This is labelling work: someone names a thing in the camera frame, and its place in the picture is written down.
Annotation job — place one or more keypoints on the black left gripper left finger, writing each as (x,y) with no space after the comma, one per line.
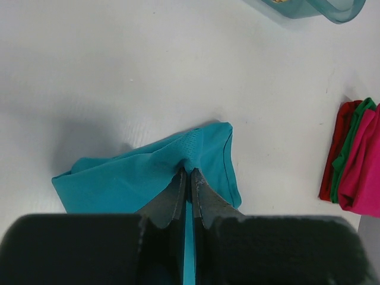
(146,247)

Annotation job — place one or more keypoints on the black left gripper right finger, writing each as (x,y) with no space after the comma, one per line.
(232,248)

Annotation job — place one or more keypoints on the teal t shirt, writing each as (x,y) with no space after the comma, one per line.
(126,183)

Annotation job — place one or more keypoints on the folded dark red t shirt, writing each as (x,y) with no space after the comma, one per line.
(342,126)

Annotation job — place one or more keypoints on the folded green t shirt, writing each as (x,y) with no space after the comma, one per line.
(340,162)

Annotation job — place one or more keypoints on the teal plastic bin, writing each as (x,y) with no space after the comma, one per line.
(337,12)

